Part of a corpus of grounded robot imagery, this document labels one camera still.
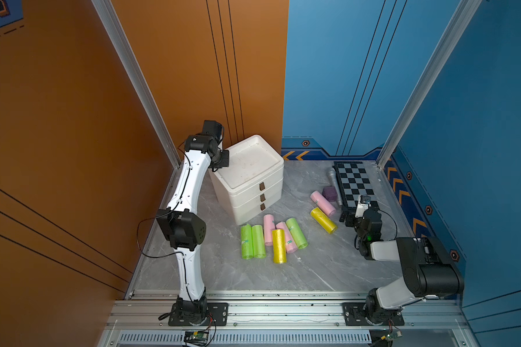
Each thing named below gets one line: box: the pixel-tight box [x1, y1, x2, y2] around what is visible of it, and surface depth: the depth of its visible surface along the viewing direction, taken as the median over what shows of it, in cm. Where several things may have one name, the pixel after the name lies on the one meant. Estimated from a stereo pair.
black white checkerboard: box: [332, 161, 380, 222], surface depth 110 cm
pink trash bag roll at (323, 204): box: [309, 190, 337, 217], surface depth 102 cm
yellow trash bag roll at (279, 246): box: [272, 229, 288, 264], surface depth 86 cm
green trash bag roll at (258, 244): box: [251, 224, 268, 259], surface depth 89 cm
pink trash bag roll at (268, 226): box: [263, 213, 275, 246], surface depth 93 cm
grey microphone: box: [327, 167, 343, 207], surface depth 111 cm
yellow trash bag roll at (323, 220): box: [309, 206, 338, 235], surface depth 96 cm
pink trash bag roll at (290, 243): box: [275, 221, 299, 254], surface depth 88 cm
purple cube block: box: [322, 185, 338, 202], surface depth 104 cm
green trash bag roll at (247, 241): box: [240, 224, 254, 261], surface depth 88 cm
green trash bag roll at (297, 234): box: [285, 217, 309, 250], surface depth 91 cm
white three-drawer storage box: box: [208, 134, 285, 226], surface depth 89 cm
